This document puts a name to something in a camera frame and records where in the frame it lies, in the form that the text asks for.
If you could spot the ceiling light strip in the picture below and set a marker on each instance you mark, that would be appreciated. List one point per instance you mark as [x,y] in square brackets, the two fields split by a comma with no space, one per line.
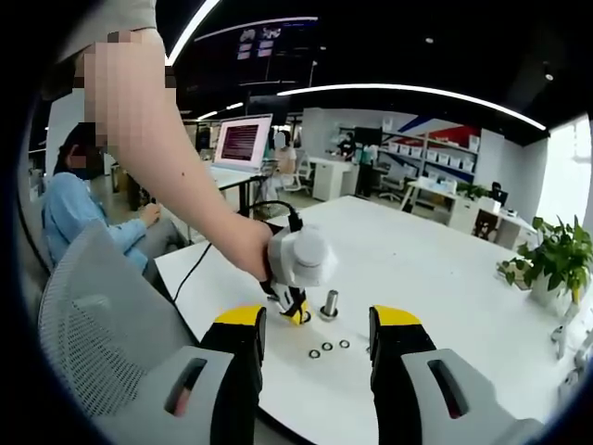
[194,28]
[417,90]

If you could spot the person's grey shirt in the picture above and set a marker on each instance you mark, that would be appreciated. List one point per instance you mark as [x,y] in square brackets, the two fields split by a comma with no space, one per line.
[116,14]

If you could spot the grey mesh office chair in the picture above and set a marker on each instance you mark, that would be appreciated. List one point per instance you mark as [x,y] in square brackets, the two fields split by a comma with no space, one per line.
[92,315]

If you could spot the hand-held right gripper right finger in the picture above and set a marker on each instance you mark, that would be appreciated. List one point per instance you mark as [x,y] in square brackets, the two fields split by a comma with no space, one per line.
[403,366]

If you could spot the shelf with white bins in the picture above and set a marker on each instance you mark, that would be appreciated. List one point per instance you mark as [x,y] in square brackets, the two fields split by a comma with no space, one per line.
[431,153]

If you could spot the open white laptop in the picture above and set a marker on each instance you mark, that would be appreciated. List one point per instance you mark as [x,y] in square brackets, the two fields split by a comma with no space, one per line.
[243,141]

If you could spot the person's left hand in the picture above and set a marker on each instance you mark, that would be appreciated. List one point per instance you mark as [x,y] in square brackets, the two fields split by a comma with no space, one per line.
[250,245]

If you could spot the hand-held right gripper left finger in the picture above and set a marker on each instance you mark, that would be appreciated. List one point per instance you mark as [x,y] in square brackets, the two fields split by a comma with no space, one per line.
[231,371]

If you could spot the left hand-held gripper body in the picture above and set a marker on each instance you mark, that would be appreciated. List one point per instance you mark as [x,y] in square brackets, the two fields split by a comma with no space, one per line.
[301,259]

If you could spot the white office chair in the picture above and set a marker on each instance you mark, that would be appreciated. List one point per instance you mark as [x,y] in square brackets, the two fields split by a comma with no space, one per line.
[296,174]

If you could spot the white office desk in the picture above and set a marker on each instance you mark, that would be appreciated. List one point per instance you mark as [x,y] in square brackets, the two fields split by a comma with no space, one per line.
[458,208]

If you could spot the green potted plant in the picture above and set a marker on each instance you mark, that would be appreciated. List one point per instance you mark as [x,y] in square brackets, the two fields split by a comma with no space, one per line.
[560,257]

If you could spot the white handheld controller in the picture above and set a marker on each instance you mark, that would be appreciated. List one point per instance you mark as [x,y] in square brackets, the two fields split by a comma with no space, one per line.
[563,336]

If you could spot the metal threaded stud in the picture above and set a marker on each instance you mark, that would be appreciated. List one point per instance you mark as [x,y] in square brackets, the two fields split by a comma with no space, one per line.
[331,300]

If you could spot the office window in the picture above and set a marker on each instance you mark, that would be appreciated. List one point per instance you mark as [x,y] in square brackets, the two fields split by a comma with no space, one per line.
[572,171]

